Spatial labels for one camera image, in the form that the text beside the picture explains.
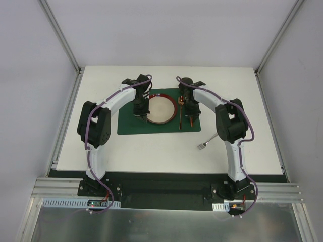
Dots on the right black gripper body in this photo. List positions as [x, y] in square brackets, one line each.
[192, 112]

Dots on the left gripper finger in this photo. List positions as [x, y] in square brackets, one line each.
[140, 118]
[145, 118]

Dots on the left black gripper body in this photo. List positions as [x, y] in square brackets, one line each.
[141, 111]

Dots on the copper spoon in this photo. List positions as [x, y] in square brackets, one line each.
[181, 104]

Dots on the green placemat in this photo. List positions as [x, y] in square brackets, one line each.
[128, 124]

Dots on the red rimmed beige plate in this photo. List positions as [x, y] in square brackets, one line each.
[162, 109]

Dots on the silver fork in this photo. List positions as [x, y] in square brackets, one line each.
[204, 144]

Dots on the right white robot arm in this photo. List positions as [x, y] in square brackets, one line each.
[231, 127]

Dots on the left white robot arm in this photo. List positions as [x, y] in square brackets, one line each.
[94, 126]

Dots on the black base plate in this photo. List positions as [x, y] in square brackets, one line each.
[168, 191]

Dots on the right white cable duct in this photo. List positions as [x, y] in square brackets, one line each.
[221, 207]

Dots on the white cable duct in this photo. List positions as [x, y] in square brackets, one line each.
[79, 203]
[221, 207]

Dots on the aluminium front rail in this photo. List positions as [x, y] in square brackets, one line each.
[68, 188]

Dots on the left aluminium frame post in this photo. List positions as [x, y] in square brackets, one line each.
[60, 35]

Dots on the aluminium frame post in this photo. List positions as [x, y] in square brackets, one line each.
[279, 35]
[60, 35]

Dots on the left white cable duct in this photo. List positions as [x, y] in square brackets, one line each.
[79, 203]

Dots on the right aluminium frame post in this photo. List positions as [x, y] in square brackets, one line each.
[279, 35]

